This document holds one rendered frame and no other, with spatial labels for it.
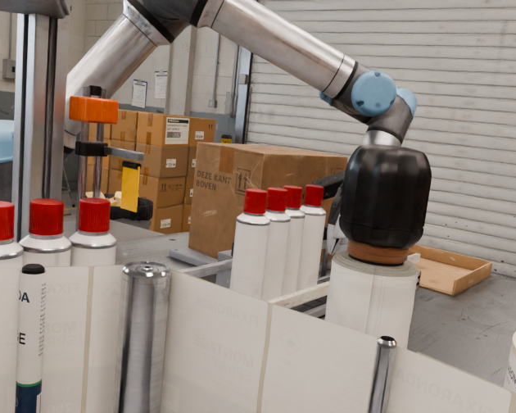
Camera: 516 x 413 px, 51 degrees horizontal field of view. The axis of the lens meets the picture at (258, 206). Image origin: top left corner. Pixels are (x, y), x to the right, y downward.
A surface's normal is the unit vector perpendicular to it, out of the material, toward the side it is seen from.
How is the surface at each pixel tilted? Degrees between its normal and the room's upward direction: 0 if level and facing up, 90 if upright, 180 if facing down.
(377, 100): 92
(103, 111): 90
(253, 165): 90
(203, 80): 90
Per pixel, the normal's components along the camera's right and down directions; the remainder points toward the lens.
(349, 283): -0.69, 0.05
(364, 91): 0.09, 0.21
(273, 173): 0.69, 0.18
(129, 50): 0.29, 0.39
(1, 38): 0.84, 0.18
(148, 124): -0.49, 0.08
